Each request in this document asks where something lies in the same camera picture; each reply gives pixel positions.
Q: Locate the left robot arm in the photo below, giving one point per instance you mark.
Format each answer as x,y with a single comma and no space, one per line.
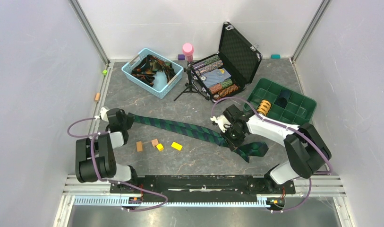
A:
94,157

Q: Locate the pink cylinder on tripod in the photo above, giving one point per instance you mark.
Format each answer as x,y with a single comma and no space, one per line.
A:
188,51

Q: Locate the brown wooden block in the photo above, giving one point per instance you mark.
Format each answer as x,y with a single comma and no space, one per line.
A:
154,142

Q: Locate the teal small block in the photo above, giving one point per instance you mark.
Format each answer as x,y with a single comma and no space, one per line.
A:
275,56

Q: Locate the light blue perforated basket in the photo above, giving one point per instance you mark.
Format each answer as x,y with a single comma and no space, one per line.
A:
161,87

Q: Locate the black open carrying case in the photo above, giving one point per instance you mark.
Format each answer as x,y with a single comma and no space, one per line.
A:
231,69

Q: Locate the yellow rectangular block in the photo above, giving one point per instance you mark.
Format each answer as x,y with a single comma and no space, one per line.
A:
176,146

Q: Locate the black small tripod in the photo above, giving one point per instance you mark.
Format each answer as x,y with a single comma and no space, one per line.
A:
190,87

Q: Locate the rolled navy tie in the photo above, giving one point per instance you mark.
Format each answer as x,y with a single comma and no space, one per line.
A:
283,98

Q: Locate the green navy striped tie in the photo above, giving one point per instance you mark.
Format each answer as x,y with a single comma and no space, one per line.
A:
257,149

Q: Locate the green compartment tray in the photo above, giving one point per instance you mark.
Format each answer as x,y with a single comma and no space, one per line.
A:
299,109

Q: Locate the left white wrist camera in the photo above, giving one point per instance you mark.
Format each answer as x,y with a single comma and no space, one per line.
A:
103,115

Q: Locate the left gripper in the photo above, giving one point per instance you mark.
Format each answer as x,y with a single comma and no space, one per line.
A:
130,118

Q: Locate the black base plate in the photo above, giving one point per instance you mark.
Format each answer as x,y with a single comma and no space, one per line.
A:
209,188

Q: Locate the aluminium slotted rail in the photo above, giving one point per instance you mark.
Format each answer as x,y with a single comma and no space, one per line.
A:
99,194

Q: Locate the orange block on rail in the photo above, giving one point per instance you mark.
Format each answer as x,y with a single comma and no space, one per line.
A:
97,97

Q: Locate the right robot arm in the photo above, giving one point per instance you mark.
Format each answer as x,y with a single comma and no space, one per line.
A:
305,148

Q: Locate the orange wooden block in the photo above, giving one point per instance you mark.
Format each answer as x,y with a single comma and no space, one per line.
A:
139,146

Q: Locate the purple small block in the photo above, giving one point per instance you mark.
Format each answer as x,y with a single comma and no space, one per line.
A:
181,57

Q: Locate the pile of dark ties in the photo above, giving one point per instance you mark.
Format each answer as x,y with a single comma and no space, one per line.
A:
147,69

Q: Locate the small yellow cube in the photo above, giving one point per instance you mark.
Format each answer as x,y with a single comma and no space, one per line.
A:
160,147

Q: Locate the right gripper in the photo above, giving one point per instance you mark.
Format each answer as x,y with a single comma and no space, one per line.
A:
233,144

